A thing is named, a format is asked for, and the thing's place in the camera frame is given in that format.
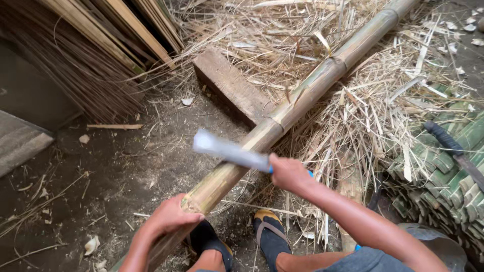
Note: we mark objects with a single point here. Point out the person's right hand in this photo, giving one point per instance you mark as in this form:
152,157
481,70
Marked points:
289,174

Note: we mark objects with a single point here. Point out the person's left hand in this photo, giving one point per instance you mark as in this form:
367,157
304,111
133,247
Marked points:
169,218

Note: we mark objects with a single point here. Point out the person's right fingers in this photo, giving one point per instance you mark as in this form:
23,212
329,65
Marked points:
275,172

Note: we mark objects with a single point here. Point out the long bamboo pole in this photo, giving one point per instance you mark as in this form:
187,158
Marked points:
287,109

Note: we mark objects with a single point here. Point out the person's right foot in sandal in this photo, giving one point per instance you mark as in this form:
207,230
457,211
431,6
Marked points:
270,236

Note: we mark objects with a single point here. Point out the person's foot in sandal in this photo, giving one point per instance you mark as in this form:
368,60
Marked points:
270,236
210,241

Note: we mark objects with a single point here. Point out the wooden chopping block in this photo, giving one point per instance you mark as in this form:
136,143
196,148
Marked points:
232,88

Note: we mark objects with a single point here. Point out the person's left foot in sandal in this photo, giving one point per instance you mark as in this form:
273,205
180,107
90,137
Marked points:
210,241

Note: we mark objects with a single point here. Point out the heap of bamboo shavings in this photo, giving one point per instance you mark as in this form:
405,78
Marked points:
359,94

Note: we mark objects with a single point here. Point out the person's grey shorts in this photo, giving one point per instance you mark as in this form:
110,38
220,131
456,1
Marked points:
363,260

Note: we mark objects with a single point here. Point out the thin wooden strip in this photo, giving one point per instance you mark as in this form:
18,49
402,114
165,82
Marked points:
114,126

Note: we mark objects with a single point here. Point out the pile of green bamboo pieces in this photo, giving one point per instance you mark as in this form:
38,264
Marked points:
446,170

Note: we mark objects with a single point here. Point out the grey metal bowl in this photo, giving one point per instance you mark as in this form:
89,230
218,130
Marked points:
438,245

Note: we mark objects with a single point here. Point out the stack of flat bamboo slats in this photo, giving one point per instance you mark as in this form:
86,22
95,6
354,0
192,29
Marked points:
128,30

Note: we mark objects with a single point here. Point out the bundle of thin bamboo sticks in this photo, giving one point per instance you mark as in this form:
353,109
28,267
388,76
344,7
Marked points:
75,68

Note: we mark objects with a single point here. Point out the grey concrete slab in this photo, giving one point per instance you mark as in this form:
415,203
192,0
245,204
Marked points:
19,141

